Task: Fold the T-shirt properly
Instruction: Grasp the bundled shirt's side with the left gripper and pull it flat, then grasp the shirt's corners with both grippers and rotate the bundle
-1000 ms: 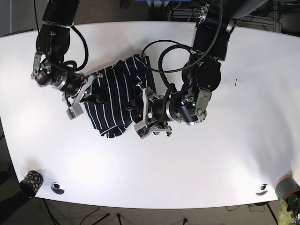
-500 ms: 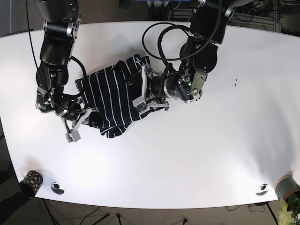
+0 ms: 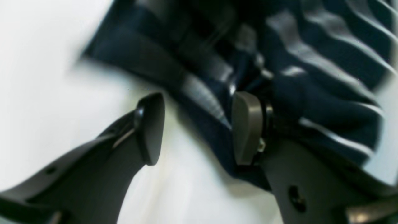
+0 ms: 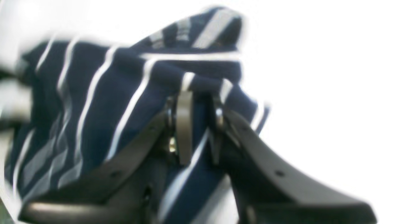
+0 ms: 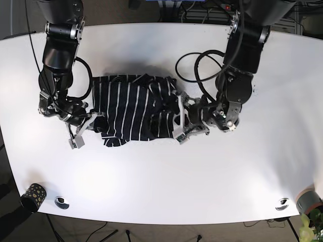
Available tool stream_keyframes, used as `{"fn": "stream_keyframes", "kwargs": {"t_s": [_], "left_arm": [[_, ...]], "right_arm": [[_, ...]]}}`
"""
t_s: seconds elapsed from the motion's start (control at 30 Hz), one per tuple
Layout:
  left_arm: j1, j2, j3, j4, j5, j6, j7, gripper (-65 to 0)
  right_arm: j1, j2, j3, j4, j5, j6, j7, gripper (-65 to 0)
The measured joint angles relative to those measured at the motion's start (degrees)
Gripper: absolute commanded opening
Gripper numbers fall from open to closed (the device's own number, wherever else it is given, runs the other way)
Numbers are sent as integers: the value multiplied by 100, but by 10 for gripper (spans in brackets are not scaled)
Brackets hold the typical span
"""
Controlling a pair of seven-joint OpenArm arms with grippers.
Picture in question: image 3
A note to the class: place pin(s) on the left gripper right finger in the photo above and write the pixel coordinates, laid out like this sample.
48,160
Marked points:
311,185

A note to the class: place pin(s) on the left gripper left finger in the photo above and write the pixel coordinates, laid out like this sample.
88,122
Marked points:
88,184

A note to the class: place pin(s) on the black white striped T-shirt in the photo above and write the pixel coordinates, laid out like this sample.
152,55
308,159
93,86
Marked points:
317,62

